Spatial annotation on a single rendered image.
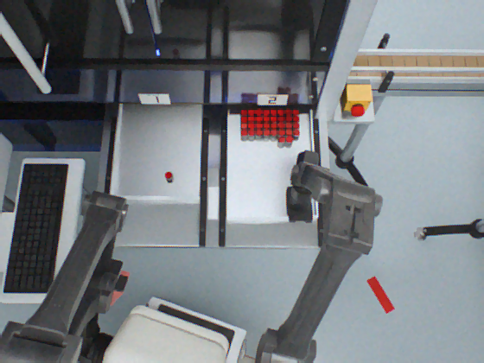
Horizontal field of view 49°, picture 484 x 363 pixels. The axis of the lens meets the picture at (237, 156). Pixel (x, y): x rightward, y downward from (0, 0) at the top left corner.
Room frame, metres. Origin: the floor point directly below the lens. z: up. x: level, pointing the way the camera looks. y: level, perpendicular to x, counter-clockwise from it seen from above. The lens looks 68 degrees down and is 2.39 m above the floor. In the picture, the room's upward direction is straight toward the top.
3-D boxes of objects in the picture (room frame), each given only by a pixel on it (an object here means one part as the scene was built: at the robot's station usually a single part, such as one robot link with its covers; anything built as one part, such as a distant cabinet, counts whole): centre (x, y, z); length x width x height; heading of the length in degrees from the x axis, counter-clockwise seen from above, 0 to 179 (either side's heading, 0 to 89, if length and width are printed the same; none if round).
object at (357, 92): (0.74, -0.35, 0.99); 0.08 x 0.07 x 0.07; 0
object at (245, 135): (0.65, -0.10, 0.90); 0.18 x 0.02 x 0.05; 90
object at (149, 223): (0.55, 0.07, 0.87); 0.70 x 0.48 x 0.02; 90
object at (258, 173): (0.56, -0.10, 0.90); 0.34 x 0.26 x 0.04; 0
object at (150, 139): (0.63, 0.24, 0.90); 0.34 x 0.26 x 0.04; 0
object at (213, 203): (0.47, 0.07, 0.91); 0.14 x 0.03 x 0.06; 179
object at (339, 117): (0.78, -0.37, 0.87); 0.14 x 0.13 x 0.02; 0
